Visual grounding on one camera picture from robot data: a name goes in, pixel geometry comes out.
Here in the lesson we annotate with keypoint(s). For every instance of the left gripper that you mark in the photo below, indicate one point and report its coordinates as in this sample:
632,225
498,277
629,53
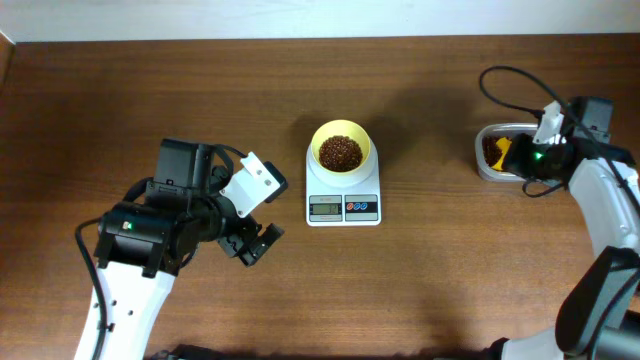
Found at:
234,244

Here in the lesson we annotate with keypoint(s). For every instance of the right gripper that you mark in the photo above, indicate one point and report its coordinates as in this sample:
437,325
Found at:
516,160

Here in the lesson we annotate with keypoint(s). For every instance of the yellow measuring scoop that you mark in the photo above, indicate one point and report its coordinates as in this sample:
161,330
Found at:
503,144

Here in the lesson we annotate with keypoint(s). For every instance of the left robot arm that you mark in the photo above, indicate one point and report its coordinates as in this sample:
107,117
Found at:
195,196

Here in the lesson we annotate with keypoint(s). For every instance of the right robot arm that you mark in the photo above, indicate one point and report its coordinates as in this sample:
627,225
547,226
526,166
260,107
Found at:
594,321

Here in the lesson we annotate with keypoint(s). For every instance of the white digital kitchen scale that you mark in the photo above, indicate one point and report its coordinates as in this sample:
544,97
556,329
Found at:
345,198

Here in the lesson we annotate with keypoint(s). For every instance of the pale yellow bowl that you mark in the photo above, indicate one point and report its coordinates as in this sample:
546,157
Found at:
344,128

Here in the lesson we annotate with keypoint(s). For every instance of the clear plastic container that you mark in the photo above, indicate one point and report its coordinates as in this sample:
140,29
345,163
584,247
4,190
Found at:
500,130

